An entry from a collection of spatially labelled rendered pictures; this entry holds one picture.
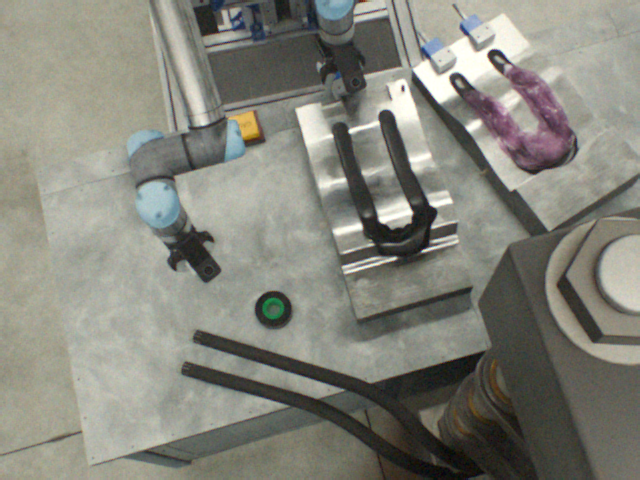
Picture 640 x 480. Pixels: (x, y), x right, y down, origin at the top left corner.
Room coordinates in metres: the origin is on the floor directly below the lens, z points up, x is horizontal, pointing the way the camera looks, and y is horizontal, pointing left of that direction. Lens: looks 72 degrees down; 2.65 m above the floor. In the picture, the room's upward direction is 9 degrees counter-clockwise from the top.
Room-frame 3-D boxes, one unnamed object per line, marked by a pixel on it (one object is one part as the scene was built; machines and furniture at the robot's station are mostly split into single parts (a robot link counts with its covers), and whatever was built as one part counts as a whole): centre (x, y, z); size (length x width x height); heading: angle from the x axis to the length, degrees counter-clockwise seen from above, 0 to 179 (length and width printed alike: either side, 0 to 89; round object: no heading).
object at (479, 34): (1.03, -0.41, 0.86); 0.13 x 0.05 x 0.05; 24
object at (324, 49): (0.97, -0.09, 0.99); 0.09 x 0.08 x 0.12; 16
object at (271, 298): (0.43, 0.14, 0.82); 0.08 x 0.08 x 0.04
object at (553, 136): (0.77, -0.47, 0.90); 0.26 x 0.18 x 0.08; 24
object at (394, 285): (0.64, -0.14, 0.87); 0.50 x 0.26 x 0.14; 7
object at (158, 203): (0.59, 0.30, 1.14); 0.09 x 0.08 x 0.11; 7
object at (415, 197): (0.66, -0.14, 0.92); 0.35 x 0.16 x 0.09; 7
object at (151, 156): (0.68, 0.29, 1.14); 0.11 x 0.11 x 0.08; 7
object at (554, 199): (0.77, -0.48, 0.86); 0.50 x 0.26 x 0.11; 24
